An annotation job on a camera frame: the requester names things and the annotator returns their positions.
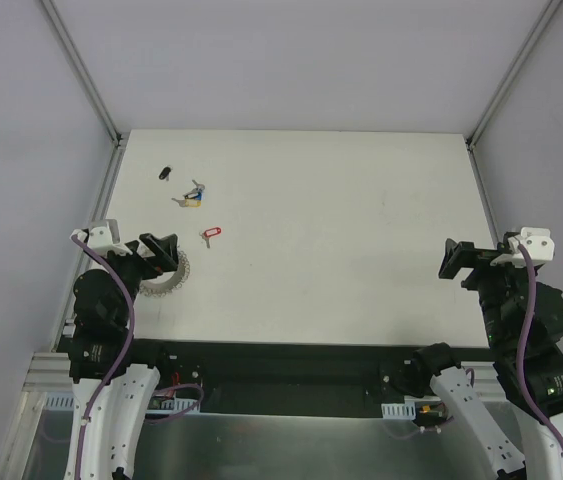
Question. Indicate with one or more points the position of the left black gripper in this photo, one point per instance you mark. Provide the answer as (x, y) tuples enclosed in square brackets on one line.
[(142, 255)]

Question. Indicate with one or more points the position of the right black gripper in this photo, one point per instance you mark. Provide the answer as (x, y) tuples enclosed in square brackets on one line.
[(477, 258)]

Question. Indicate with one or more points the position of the metal disc with keyrings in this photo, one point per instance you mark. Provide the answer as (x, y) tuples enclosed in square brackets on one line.
[(169, 281)]

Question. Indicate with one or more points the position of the red tag key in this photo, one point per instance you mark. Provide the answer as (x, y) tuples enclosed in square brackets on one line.
[(210, 233)]

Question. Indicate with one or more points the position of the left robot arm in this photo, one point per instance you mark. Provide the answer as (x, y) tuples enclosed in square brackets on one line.
[(112, 383)]

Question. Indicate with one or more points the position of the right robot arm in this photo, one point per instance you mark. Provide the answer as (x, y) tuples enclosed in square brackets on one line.
[(523, 321)]

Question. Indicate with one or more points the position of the yellow tag key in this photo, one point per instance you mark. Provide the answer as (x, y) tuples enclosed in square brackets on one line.
[(188, 203)]

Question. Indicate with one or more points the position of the blue tag key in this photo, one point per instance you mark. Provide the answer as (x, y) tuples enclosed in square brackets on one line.
[(196, 194)]

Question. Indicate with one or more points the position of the black key fob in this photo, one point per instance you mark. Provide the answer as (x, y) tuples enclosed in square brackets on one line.
[(165, 173)]

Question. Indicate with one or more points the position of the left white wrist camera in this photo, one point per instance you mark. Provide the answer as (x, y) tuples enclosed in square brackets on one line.
[(103, 237)]

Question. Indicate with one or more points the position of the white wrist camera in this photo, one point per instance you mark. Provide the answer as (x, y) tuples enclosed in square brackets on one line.
[(103, 237), (537, 242)]

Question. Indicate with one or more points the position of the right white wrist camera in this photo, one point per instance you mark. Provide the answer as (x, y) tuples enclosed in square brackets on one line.
[(537, 242)]

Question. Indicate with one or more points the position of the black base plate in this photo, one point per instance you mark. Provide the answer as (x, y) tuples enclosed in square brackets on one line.
[(339, 381)]

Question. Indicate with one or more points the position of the right white cable duct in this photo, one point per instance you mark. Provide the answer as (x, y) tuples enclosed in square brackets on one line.
[(405, 411)]

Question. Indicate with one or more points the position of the white cable duct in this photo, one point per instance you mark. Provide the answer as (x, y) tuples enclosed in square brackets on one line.
[(405, 411), (64, 402)]

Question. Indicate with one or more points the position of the left white cable duct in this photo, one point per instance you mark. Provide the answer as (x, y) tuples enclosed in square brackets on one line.
[(64, 402)]

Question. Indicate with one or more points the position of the left aluminium frame post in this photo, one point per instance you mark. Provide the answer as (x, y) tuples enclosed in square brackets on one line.
[(80, 70)]

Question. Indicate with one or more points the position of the aluminium frame post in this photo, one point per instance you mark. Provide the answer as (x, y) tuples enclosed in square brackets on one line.
[(538, 29), (80, 70)]

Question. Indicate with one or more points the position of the right aluminium frame post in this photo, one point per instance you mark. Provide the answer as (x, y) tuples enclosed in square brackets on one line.
[(538, 29)]

